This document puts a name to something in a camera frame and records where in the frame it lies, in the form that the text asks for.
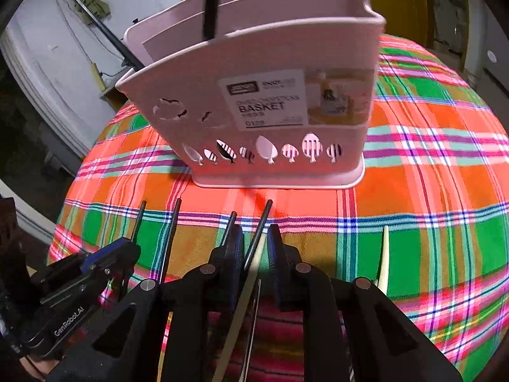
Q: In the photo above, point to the black chopstick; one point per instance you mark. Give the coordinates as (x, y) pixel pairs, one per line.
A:
(260, 227)
(210, 8)
(228, 227)
(171, 238)
(138, 221)
(250, 326)

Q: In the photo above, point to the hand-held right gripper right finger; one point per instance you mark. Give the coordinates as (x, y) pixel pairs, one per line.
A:
(272, 254)

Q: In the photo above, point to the plaid tablecloth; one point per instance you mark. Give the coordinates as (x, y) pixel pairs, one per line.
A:
(417, 207)

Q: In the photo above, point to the grey refrigerator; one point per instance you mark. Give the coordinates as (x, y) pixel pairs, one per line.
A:
(493, 39)

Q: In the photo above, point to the brown rectangular tray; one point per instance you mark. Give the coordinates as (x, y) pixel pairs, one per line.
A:
(199, 87)

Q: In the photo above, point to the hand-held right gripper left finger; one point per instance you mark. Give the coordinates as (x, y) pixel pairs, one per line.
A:
(238, 258)

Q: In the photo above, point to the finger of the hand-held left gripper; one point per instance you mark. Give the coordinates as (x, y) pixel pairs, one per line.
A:
(107, 254)

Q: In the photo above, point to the black rod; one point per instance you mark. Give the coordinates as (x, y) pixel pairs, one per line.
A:
(103, 28)

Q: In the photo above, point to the yellow wooden door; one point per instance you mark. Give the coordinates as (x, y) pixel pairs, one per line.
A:
(397, 0)

